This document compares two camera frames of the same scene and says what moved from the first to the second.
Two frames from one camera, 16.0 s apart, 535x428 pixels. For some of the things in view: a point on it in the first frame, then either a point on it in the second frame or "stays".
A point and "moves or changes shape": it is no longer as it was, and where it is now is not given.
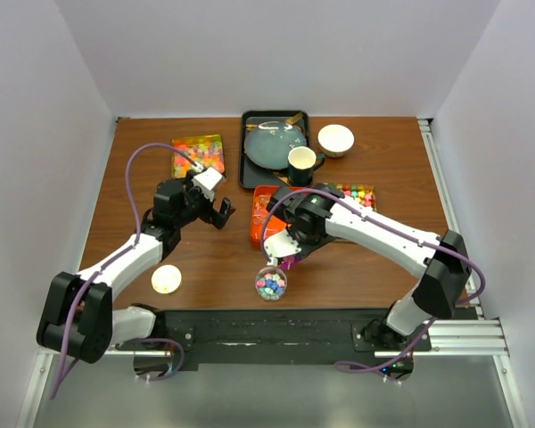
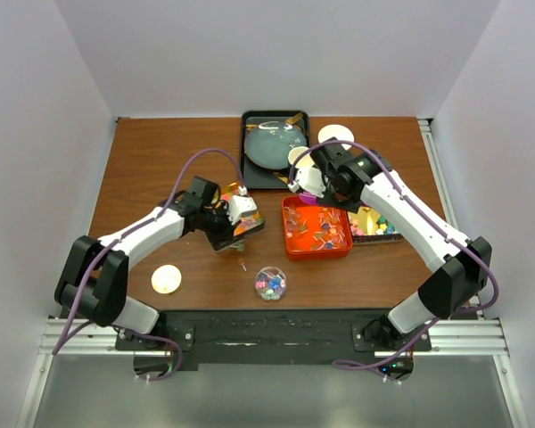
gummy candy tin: [207, 151] -> [256, 222]
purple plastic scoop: [289, 260] moves or changes shape
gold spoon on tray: [290, 120] stays
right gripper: [308, 248] -> [352, 205]
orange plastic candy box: [264, 224] moves or changes shape
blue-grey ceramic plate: [267, 144] stays
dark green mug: [302, 161] stays
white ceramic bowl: [335, 140] stays
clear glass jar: [271, 283] stays
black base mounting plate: [270, 337] stays
